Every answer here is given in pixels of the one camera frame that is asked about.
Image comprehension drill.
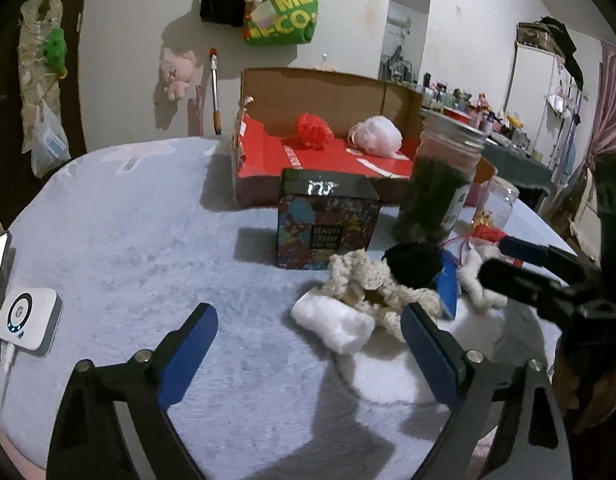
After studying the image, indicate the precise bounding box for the black colourful printed box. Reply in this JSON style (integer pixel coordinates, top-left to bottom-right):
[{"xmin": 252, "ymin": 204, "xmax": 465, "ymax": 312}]
[{"xmin": 275, "ymin": 168, "xmax": 382, "ymax": 272}]

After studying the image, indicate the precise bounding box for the white pink bath pouf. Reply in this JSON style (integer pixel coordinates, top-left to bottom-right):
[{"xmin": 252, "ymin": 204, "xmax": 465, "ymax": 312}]
[{"xmin": 348, "ymin": 116, "xmax": 403, "ymax": 157}]

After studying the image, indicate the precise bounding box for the blue sponge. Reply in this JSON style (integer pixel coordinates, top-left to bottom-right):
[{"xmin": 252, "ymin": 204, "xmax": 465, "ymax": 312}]
[{"xmin": 434, "ymin": 250, "xmax": 461, "ymax": 321}]

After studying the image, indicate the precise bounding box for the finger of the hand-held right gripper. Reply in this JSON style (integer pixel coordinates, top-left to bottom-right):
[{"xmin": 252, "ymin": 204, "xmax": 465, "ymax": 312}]
[
  {"xmin": 478, "ymin": 257, "xmax": 596, "ymax": 328},
  {"xmin": 496, "ymin": 235, "xmax": 606, "ymax": 286}
]

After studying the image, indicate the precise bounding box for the black fluffy pompom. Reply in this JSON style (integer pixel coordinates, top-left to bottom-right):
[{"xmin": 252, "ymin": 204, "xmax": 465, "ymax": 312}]
[{"xmin": 382, "ymin": 242, "xmax": 446, "ymax": 291}]

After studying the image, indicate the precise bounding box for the green tote bag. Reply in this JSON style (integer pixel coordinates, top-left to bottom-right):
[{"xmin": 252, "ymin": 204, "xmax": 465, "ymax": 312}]
[{"xmin": 243, "ymin": 0, "xmax": 321, "ymax": 47}]

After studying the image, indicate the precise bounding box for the person's right hand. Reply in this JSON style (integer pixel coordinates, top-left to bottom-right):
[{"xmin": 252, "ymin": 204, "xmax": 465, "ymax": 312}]
[{"xmin": 552, "ymin": 354, "xmax": 616, "ymax": 433}]

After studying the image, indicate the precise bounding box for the small jar of gold capsules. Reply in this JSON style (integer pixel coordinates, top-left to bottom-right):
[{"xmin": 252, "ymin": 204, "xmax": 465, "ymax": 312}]
[{"xmin": 470, "ymin": 176, "xmax": 521, "ymax": 233}]

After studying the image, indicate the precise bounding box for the cardboard box with red lining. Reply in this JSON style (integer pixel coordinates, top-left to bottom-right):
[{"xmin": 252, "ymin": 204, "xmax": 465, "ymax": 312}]
[{"xmin": 230, "ymin": 66, "xmax": 498, "ymax": 209}]

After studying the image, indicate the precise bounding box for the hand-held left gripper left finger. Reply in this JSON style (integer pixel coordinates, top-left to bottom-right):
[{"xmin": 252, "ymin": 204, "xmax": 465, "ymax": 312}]
[{"xmin": 47, "ymin": 303, "xmax": 219, "ymax": 480}]

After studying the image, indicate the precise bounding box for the white cloth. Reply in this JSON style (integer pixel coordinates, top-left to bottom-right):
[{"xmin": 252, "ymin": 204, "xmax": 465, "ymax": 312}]
[{"xmin": 291, "ymin": 292, "xmax": 376, "ymax": 356}]

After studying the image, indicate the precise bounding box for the patterned storage box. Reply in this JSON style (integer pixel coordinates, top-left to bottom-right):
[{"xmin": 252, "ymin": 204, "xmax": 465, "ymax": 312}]
[{"xmin": 516, "ymin": 21, "xmax": 563, "ymax": 56}]

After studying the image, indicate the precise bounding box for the black cloth bag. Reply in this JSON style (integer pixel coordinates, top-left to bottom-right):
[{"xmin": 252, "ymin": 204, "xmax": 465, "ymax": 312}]
[{"xmin": 538, "ymin": 16, "xmax": 586, "ymax": 91}]

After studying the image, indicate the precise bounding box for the white fluffy scrunchie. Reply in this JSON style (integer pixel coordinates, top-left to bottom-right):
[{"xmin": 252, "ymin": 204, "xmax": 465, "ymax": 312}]
[{"xmin": 458, "ymin": 245, "xmax": 508, "ymax": 313}]

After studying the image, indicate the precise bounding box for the glass jar of green leaves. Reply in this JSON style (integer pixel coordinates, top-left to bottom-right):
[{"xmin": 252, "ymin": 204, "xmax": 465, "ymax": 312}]
[{"xmin": 393, "ymin": 111, "xmax": 491, "ymax": 248}]

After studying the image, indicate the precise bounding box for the red mesh bath pouf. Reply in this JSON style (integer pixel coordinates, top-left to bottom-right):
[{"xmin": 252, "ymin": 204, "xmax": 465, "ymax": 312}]
[{"xmin": 294, "ymin": 112, "xmax": 335, "ymax": 151}]

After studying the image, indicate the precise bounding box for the hanging patterned cloth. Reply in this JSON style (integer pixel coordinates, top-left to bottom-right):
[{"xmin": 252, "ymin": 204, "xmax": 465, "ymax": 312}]
[{"xmin": 17, "ymin": 0, "xmax": 64, "ymax": 153}]

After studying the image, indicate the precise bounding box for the wall mirror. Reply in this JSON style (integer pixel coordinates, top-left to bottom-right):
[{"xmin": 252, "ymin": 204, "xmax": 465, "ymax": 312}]
[{"xmin": 378, "ymin": 0, "xmax": 432, "ymax": 86}]

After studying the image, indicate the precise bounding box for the cluttered side table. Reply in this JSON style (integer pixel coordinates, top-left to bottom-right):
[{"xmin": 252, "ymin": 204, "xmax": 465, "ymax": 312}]
[{"xmin": 418, "ymin": 72, "xmax": 543, "ymax": 153}]

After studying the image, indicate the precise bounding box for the clear plastic bag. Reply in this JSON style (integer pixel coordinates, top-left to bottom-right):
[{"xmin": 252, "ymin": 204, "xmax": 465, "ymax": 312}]
[{"xmin": 30, "ymin": 100, "xmax": 71, "ymax": 178}]

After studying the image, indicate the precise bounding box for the pink plush toy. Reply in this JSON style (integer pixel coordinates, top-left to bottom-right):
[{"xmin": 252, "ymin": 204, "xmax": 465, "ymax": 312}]
[{"xmin": 159, "ymin": 49, "xmax": 197, "ymax": 102}]

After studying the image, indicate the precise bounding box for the cream crochet scrunchie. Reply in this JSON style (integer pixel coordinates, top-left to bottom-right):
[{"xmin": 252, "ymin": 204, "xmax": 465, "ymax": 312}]
[{"xmin": 313, "ymin": 249, "xmax": 443, "ymax": 343}]

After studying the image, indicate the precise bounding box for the red tassel ornament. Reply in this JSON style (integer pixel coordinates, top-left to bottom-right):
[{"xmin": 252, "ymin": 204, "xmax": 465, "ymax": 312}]
[{"xmin": 438, "ymin": 224, "xmax": 506, "ymax": 251}]

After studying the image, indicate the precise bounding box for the white wardrobe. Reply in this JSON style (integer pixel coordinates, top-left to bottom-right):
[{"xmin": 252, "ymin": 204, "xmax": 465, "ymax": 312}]
[{"xmin": 502, "ymin": 42, "xmax": 586, "ymax": 156}]

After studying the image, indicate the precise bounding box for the green plush toy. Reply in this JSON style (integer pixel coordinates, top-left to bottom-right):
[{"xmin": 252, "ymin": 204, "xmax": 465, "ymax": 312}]
[{"xmin": 42, "ymin": 27, "xmax": 69, "ymax": 78}]

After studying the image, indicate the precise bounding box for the white square charger device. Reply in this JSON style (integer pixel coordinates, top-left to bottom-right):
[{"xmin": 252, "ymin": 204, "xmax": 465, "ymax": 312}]
[{"xmin": 0, "ymin": 287, "xmax": 64, "ymax": 358}]

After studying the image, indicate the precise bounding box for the pink curtain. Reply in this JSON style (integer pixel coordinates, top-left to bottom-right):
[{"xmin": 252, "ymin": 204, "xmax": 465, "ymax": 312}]
[{"xmin": 542, "ymin": 40, "xmax": 616, "ymax": 226}]

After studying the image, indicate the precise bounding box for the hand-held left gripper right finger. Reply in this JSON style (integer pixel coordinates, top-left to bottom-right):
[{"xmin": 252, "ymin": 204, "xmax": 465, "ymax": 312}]
[{"xmin": 400, "ymin": 302, "xmax": 573, "ymax": 480}]

